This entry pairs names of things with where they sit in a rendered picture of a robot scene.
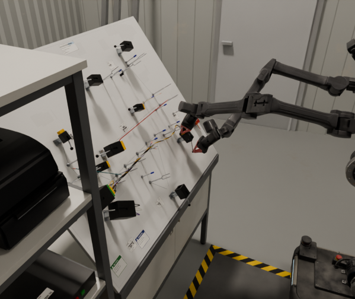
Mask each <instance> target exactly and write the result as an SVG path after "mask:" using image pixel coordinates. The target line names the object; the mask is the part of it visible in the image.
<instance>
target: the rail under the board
mask: <svg viewBox="0 0 355 299"><path fill-rule="evenodd" d="M218 159H219V154H216V156H215V157H214V159H213V160H212V162H211V163H210V164H209V166H208V167H207V169H206V170H205V172H204V173H203V174H202V176H201V177H200V178H199V180H198V182H197V183H196V184H195V186H194V187H193V188H192V190H191V192H190V194H189V195H188V200H187V198H185V200H184V202H183V203H182V204H181V206H180V207H179V208H178V210H177V211H176V213H175V214H174V216H173V217H172V218H171V220H170V221H169V223H168V224H167V226H166V227H165V228H164V230H163V231H162V233H161V234H160V235H159V237H158V238H157V240H156V241H155V242H154V244H153V245H152V247H151V248H150V250H149V251H148V252H147V254H146V255H145V257H144V258H143V260H142V261H141V262H140V264H139V266H138V267H137V268H136V270H135V271H134V272H133V274H132V275H131V277H130V278H129V280H128V281H127V282H126V284H125V285H124V287H123V288H122V289H121V291H120V292H119V293H115V291H114V298H115V299H126V298H127V296H128V295H129V294H130V292H131V290H132V289H133V287H134V286H135V285H136V283H137V282H138V280H139V279H140V277H141V276H142V274H143V273H144V271H145V270H146V268H147V267H148V265H149V264H150V262H151V261H152V259H153V258H154V256H155V255H156V254H157V252H158V250H159V249H160V248H161V246H162V245H163V243H164V241H165V240H166V239H167V237H168V236H169V234H170V232H171V231H172V229H173V228H174V227H175V225H176V224H177V222H178V221H179V219H180V218H181V216H182V215H183V213H184V212H185V210H186V209H187V207H188V201H189V203H191V201H192V200H193V199H194V197H195V196H196V194H197V192H198V191H199V190H200V188H201V187H202V185H203V183H204V182H205V181H206V179H207V178H208V176H209V174H210V173H211V172H212V170H213V169H214V167H215V166H216V164H217V163H218Z"/></svg>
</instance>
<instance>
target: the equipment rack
mask: <svg viewBox="0 0 355 299"><path fill-rule="evenodd" d="M87 67H88V66H87V60H86V59H80V58H74V57H70V56H63V55H57V54H53V53H47V52H41V51H36V50H30V49H24V48H20V47H14V46H7V45H3V44H0V117H1V116H3V115H6V114H8V113H10V112H12V111H14V110H16V109H18V108H20V107H22V106H24V105H26V104H28V103H31V102H32V101H34V100H37V99H38V98H40V97H43V96H45V95H46V94H49V93H51V92H53V91H55V90H57V89H59V88H61V87H63V86H64V87H65V93H66V100H67V104H68V110H69V117H70V120H71V127H72V133H73V140H74V144H75V150H76V157H77V160H78V167H79V173H80V177H81V184H82V187H79V186H77V185H73V184H71V183H68V188H69V194H70V196H69V197H68V198H66V199H65V200H64V201H63V202H62V203H61V204H60V205H59V206H58V207H57V208H56V209H54V210H53V211H52V212H51V213H50V214H49V215H48V216H47V217H46V218H45V219H44V220H42V221H41V222H40V223H39V224H38V225H37V226H35V227H34V228H33V229H32V230H31V231H30V232H29V233H28V234H27V235H26V236H25V237H23V238H22V239H21V240H20V241H19V242H18V243H17V244H16V245H15V246H14V247H13V248H11V249H10V250H8V249H7V250H4V249H2V248H0V294H1V293H2V292H3V291H4V290H5V289H6V288H7V287H8V286H9V285H10V284H11V283H13V282H14V281H15V280H16V279H17V278H18V277H19V276H20V275H21V274H22V273H23V272H24V271H25V270H26V269H27V268H28V267H29V266H30V265H31V264H32V263H33V262H34V261H35V260H36V259H37V258H38V257H39V256H40V255H41V254H42V253H43V252H44V251H45V250H48V251H50V252H52V253H55V252H53V251H51V250H49V249H48V248H49V247H50V246H51V245H52V244H53V243H54V242H55V241H56V240H57V239H58V238H59V237H60V236H61V235H62V234H63V233H64V232H65V231H66V230H67V229H68V228H69V227H70V226H71V225H72V224H73V223H74V222H75V221H76V220H77V219H78V218H79V217H81V216H82V215H83V214H84V213H85V212H87V217H88V223H89V230H90V234H91V241H92V247H93V251H94V257H95V264H96V268H97V271H95V277H96V281H97V282H96V283H95V285H94V286H93V287H92V288H91V290H90V291H89V292H88V294H87V295H86V296H85V297H84V299H98V298H99V297H100V295H101V297H102V299H115V298H114V290H113V282H112V277H111V269H110V261H109V256H108V248H107V240H106V236H105V228H104V220H103V212H102V207H101V199H100V191H99V187H98V179H97V171H96V166H95V158H94V150H93V146H92V138H91V130H90V125H89V117H88V109H87V101H86V96H85V88H84V80H83V76H82V70H83V69H85V68H87ZM55 254H57V253H55ZM57 255H59V254H57ZM59 256H61V257H64V256H62V255H59ZM64 258H65V259H68V258H67V257H64ZM68 260H70V259H68ZM70 261H72V262H75V261H73V260H70ZM75 263H77V262H75ZM77 264H79V265H81V266H83V267H85V268H88V267H86V266H84V265H82V264H80V263H77ZM88 269H90V270H92V271H94V270H93V269H91V268H88Z"/></svg>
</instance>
